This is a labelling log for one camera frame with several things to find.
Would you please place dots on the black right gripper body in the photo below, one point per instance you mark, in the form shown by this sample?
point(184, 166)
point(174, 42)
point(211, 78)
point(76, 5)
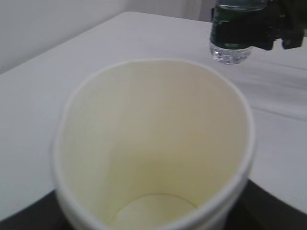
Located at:
point(285, 20)

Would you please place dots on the clear water bottle green label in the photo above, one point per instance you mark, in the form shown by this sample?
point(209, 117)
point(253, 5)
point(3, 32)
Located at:
point(227, 56)

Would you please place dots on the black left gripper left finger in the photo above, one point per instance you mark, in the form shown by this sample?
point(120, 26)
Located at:
point(45, 214)

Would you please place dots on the white paper cup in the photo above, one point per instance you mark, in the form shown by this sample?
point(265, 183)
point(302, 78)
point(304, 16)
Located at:
point(154, 144)

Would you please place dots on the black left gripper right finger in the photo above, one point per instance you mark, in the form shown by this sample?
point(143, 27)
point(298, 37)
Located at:
point(256, 209)

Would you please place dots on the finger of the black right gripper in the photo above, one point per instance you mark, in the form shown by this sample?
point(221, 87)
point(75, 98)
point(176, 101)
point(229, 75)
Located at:
point(237, 29)

